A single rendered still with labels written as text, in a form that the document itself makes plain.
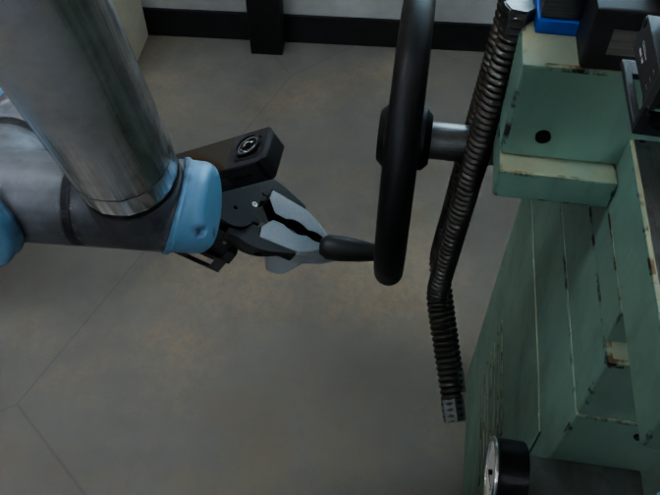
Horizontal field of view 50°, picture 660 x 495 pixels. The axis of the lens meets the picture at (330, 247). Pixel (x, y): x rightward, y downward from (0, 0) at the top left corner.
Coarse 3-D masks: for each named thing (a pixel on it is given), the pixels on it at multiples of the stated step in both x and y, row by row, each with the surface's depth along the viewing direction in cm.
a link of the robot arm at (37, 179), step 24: (0, 120) 58; (0, 144) 56; (24, 144) 57; (0, 168) 54; (24, 168) 54; (48, 168) 54; (0, 192) 53; (24, 192) 53; (48, 192) 53; (0, 216) 52; (24, 216) 54; (48, 216) 53; (0, 240) 53; (24, 240) 55; (48, 240) 55; (0, 264) 55
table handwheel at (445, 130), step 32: (416, 0) 58; (416, 32) 56; (416, 64) 55; (416, 96) 54; (384, 128) 66; (416, 128) 55; (448, 128) 67; (384, 160) 56; (416, 160) 56; (448, 160) 68; (384, 192) 56; (384, 224) 58; (384, 256) 60
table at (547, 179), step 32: (512, 160) 58; (544, 160) 58; (576, 160) 58; (640, 160) 54; (512, 192) 59; (544, 192) 58; (576, 192) 58; (608, 192) 57; (640, 192) 52; (640, 224) 50; (640, 256) 49; (640, 288) 49; (640, 320) 48; (640, 352) 47; (640, 384) 46; (640, 416) 46
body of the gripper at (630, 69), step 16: (656, 16) 33; (640, 32) 34; (656, 32) 32; (640, 48) 33; (656, 48) 31; (624, 64) 35; (640, 64) 33; (656, 64) 31; (624, 80) 34; (640, 80) 33; (656, 80) 30; (656, 96) 30; (640, 112) 31; (656, 112) 33; (640, 128) 32; (656, 128) 32
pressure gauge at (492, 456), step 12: (492, 444) 64; (504, 444) 62; (516, 444) 62; (492, 456) 64; (504, 456) 61; (516, 456) 61; (528, 456) 61; (492, 468) 63; (504, 468) 60; (516, 468) 60; (528, 468) 60; (492, 480) 62; (504, 480) 60; (516, 480) 60; (528, 480) 60; (492, 492) 60; (504, 492) 60; (516, 492) 60
